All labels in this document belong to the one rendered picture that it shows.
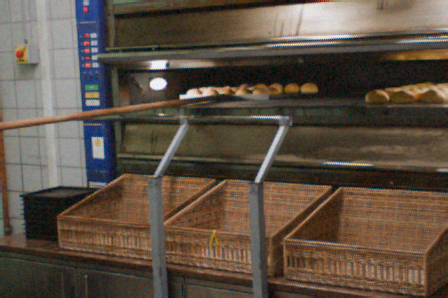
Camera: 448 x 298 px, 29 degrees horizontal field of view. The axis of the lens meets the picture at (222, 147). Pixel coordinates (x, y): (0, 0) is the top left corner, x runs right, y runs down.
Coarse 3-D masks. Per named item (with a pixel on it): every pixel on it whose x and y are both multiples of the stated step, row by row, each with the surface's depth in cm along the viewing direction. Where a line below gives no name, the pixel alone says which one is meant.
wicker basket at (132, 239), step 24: (96, 192) 412; (120, 192) 426; (144, 192) 420; (168, 192) 412; (192, 192) 404; (72, 216) 388; (96, 216) 412; (120, 216) 426; (144, 216) 418; (168, 216) 370; (72, 240) 389; (96, 240) 381; (120, 240) 373; (144, 240) 365
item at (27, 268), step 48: (0, 240) 420; (48, 240) 414; (0, 288) 415; (48, 288) 395; (96, 288) 377; (144, 288) 361; (192, 288) 346; (240, 288) 332; (288, 288) 318; (336, 288) 309
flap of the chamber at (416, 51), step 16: (304, 48) 350; (320, 48) 345; (336, 48) 341; (352, 48) 337; (368, 48) 333; (384, 48) 329; (400, 48) 325; (416, 48) 321; (432, 48) 318; (112, 64) 416; (128, 64) 412; (144, 64) 408; (160, 64) 405; (176, 64) 401; (192, 64) 397; (208, 64) 393; (224, 64) 390; (240, 64) 386; (256, 64) 383; (272, 64) 380
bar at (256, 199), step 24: (96, 120) 390; (120, 120) 381; (144, 120) 373; (168, 120) 365; (192, 120) 357; (216, 120) 350; (240, 120) 343; (264, 120) 337; (288, 120) 331; (264, 168) 321; (264, 216) 319; (264, 240) 320; (264, 264) 320; (264, 288) 320
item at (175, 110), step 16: (144, 112) 422; (160, 112) 416; (176, 112) 410; (192, 112) 404; (208, 112) 399; (224, 112) 394; (240, 112) 389; (256, 112) 384; (272, 112) 379; (288, 112) 374; (304, 112) 369; (320, 112) 365; (336, 112) 360; (352, 112) 356; (368, 112) 352; (384, 112) 348; (400, 112) 344; (416, 112) 340; (432, 112) 336
